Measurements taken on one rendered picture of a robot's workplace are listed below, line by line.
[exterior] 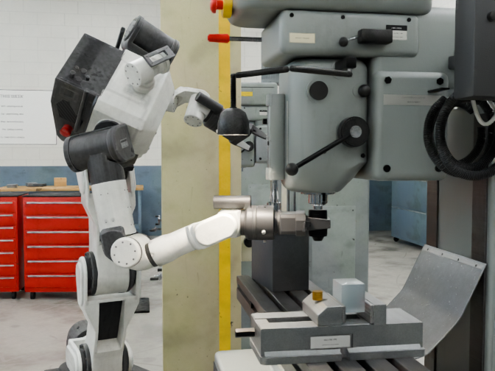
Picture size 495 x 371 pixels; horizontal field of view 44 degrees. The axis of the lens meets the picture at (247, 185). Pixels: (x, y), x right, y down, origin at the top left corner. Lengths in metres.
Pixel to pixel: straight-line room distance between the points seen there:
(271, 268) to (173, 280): 1.45
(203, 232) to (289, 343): 0.39
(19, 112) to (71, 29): 1.61
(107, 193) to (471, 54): 0.91
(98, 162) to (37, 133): 9.02
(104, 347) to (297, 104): 1.13
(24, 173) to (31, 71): 1.68
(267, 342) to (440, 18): 0.85
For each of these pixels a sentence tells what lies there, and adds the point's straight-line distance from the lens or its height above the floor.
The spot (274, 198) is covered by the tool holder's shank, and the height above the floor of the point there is 1.26.
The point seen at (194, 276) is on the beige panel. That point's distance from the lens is 3.26.
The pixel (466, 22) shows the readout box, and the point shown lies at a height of 1.66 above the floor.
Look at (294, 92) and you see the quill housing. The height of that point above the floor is 1.55.
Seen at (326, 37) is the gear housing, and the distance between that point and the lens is 1.43.
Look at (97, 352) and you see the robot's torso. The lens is 2.14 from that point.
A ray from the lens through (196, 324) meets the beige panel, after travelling 3.32.
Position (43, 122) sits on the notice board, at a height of 1.92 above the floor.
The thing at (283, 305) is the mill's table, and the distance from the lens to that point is 1.72.
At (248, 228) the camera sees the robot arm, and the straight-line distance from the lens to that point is 1.50.
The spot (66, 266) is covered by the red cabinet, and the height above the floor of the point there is 0.33.
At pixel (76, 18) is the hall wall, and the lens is 10.74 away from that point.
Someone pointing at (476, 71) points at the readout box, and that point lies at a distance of 1.28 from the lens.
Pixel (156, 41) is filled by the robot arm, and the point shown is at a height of 1.74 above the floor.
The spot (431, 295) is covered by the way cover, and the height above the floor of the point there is 1.03.
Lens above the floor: 1.40
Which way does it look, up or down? 3 degrees down
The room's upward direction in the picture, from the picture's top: straight up
